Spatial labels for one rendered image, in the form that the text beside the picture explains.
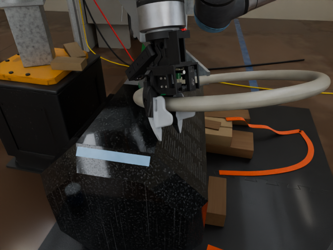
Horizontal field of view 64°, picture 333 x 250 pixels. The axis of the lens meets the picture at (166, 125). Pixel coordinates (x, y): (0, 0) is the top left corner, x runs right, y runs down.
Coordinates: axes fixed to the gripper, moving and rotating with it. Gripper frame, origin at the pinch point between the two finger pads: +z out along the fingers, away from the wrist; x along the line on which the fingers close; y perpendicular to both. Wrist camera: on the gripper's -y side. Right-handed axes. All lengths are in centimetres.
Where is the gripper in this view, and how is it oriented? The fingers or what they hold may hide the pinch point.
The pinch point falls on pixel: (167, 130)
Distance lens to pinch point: 57.6
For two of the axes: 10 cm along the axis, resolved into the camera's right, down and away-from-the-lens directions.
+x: 6.9, -2.6, 6.8
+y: 7.1, 1.0, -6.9
